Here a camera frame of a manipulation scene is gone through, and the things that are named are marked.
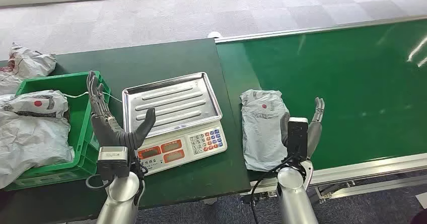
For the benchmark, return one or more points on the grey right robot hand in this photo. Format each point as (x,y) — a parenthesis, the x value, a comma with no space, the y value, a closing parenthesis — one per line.
(313,135)

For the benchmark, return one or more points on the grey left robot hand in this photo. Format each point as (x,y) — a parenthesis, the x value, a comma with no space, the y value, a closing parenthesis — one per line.
(106,132)

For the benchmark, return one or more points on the grey poly mailer package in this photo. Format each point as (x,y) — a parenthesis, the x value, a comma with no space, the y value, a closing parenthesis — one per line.
(263,132)

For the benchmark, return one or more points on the large crumpled grey package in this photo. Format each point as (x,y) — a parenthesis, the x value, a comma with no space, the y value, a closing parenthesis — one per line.
(30,139)

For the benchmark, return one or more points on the small grey red-dot package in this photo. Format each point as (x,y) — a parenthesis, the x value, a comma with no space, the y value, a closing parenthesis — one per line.
(30,102)

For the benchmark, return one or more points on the grey package with red print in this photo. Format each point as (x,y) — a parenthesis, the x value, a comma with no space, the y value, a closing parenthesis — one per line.
(30,64)

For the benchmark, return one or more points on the white round conveyor end cap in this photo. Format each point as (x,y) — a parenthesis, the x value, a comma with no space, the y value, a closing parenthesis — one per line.
(214,35)

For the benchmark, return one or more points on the green plastic crate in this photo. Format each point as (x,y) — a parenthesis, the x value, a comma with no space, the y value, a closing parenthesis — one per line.
(80,115)

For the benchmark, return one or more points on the white electronic scale steel tray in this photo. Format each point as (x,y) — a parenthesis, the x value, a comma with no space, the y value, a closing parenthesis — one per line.
(173,105)

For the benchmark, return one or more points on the dark green table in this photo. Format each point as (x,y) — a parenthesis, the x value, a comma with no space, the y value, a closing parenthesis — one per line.
(150,59)

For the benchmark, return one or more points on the white flat floor object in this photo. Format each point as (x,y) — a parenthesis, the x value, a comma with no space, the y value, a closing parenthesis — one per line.
(423,200)

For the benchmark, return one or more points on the dark red floor object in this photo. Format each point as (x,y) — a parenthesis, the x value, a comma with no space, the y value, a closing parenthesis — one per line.
(419,217)

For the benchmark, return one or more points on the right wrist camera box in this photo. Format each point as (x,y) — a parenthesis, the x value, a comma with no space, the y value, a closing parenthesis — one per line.
(298,137)

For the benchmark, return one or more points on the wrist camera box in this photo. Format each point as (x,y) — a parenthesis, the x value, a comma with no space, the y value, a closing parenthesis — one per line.
(298,137)
(112,164)

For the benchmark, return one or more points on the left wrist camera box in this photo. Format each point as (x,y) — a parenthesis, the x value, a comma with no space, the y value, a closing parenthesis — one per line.
(112,164)

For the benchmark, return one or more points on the green belt conveyor aluminium frame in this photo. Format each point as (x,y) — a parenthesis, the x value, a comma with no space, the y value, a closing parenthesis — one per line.
(350,82)

